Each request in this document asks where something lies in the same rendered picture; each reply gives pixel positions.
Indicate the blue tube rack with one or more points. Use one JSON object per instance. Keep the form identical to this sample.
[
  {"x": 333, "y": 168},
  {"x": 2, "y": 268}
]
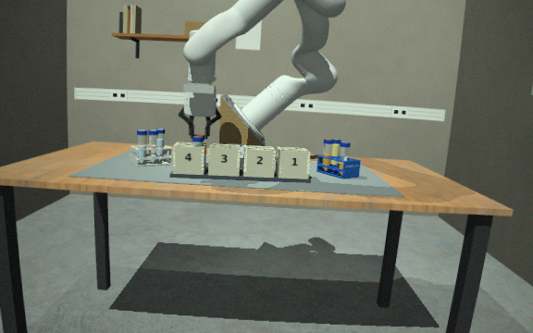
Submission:
[{"x": 350, "y": 169}]

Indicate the grey bench mat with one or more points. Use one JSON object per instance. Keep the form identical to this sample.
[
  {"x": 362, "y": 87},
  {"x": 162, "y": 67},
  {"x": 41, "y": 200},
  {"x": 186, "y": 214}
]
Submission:
[{"x": 119, "y": 167}]

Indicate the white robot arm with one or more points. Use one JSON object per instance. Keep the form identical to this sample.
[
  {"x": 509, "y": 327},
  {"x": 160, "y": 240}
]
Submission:
[{"x": 319, "y": 75}]

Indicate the beige bucket adapter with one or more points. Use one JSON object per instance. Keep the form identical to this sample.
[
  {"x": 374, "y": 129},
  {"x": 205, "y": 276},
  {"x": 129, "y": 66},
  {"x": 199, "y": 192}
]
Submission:
[
  {"x": 188, "y": 159},
  {"x": 223, "y": 160},
  {"x": 291, "y": 164},
  {"x": 258, "y": 161}
]

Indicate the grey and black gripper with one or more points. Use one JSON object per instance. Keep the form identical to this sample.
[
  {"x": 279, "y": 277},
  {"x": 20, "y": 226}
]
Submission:
[{"x": 200, "y": 105}]

